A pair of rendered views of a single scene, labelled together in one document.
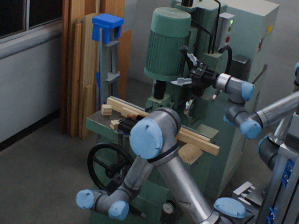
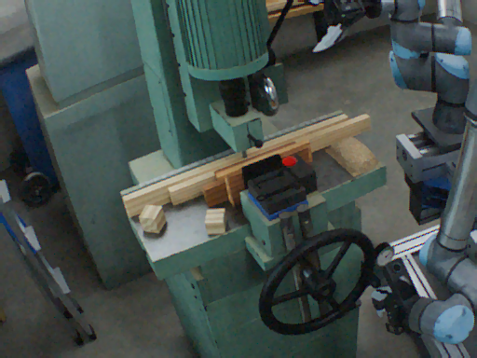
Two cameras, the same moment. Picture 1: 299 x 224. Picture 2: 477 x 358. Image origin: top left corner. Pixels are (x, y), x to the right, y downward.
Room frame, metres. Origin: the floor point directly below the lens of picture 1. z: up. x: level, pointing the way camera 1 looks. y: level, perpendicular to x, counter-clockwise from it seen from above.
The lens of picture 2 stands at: (1.19, 0.85, 1.74)
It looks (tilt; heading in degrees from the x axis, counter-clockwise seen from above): 35 degrees down; 315
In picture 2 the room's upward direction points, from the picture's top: 10 degrees counter-clockwise
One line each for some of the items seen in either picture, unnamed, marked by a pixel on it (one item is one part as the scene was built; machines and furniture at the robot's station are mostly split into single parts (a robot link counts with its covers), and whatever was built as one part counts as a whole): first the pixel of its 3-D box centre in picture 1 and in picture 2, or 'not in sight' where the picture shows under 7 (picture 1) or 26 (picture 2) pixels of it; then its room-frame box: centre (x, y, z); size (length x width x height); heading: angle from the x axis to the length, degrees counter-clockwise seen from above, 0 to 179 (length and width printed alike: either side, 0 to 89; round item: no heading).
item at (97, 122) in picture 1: (140, 140); (269, 208); (1.93, 0.02, 0.87); 0.61 x 0.30 x 0.06; 63
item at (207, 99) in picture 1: (201, 105); (265, 82); (2.12, -0.25, 1.02); 0.09 x 0.07 x 0.12; 63
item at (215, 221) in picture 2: (116, 124); (215, 221); (1.96, 0.16, 0.92); 0.05 x 0.04 x 0.03; 125
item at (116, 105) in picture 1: (155, 122); (242, 162); (2.04, -0.03, 0.93); 0.60 x 0.02 x 0.05; 63
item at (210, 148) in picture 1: (168, 130); (278, 156); (1.99, -0.10, 0.92); 0.55 x 0.02 x 0.04; 63
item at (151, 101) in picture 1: (159, 104); (237, 125); (2.04, -0.04, 1.03); 0.14 x 0.07 x 0.09; 153
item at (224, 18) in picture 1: (223, 30); not in sight; (2.25, -0.29, 1.40); 0.10 x 0.06 x 0.16; 153
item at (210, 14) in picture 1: (187, 66); (186, 43); (2.28, -0.15, 1.16); 0.22 x 0.22 x 0.72; 63
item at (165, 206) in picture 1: (169, 207); (382, 255); (1.72, -0.16, 0.65); 0.06 x 0.04 x 0.08; 63
